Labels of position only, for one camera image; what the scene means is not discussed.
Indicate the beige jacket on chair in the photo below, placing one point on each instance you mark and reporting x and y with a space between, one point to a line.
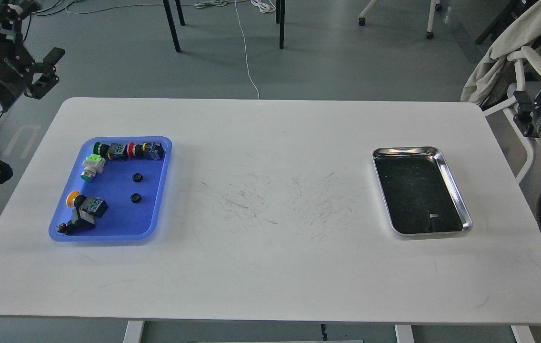
522 32

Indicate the black table legs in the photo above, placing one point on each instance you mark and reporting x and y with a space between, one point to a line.
175 16

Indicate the blue plastic tray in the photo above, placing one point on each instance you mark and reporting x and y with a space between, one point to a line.
124 221

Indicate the light green push button switch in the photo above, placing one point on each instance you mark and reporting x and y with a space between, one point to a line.
92 165

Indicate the orange push button switch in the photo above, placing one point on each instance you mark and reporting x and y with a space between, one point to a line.
95 206

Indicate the steel tray with black liner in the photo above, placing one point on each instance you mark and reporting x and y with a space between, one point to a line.
420 194

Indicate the white chair base with casters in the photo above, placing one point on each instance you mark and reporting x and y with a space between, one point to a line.
398 14

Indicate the black switch contact block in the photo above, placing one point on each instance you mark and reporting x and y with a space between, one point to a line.
79 220

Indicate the red push button switch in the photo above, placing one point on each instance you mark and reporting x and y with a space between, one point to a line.
148 150

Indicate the small black gear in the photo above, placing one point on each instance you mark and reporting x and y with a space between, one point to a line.
137 177
135 198

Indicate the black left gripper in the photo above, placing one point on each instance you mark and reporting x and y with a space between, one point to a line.
18 74

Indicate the dark green push button switch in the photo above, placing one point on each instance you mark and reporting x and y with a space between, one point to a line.
113 151

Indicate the white office chair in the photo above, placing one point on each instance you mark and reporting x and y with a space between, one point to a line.
518 105

